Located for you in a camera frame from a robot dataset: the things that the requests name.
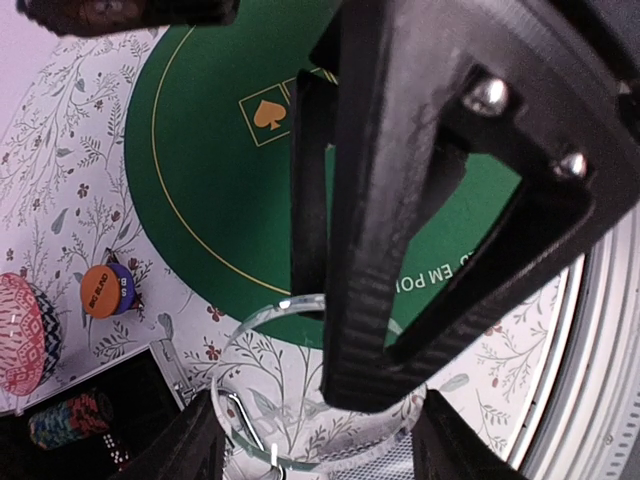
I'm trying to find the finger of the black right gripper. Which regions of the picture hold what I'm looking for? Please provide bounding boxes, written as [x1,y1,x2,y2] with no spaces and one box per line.
[290,70,338,296]
[321,1,630,412]

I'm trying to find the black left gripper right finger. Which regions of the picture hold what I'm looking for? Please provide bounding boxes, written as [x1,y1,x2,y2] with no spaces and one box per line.
[412,389,525,480]

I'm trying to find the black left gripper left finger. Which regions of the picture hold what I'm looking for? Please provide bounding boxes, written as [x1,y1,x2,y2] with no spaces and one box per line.
[113,390,226,480]

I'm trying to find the purple small blind button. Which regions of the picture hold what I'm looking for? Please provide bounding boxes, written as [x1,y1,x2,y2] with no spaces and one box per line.
[107,263,136,315]

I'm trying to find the orange big blind button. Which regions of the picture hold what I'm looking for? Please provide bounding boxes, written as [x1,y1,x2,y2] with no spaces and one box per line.
[80,265,121,319]

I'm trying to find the red white dice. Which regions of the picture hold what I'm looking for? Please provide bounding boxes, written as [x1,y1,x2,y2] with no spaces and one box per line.
[102,433,130,471]

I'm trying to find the clear glass dealer button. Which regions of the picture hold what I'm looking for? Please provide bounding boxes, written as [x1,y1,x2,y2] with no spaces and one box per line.
[211,294,426,478]

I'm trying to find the green round poker mat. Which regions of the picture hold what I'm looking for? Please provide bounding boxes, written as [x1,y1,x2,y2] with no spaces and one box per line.
[124,23,524,351]

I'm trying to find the rear poker chip stack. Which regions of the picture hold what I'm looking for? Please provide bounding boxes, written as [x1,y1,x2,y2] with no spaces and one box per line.
[28,390,114,450]

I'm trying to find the white floral tablecloth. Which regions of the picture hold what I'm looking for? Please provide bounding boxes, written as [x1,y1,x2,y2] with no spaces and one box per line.
[0,24,571,480]

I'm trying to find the aluminium frame rail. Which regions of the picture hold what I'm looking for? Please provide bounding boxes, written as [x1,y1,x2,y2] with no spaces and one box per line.
[507,210,639,479]

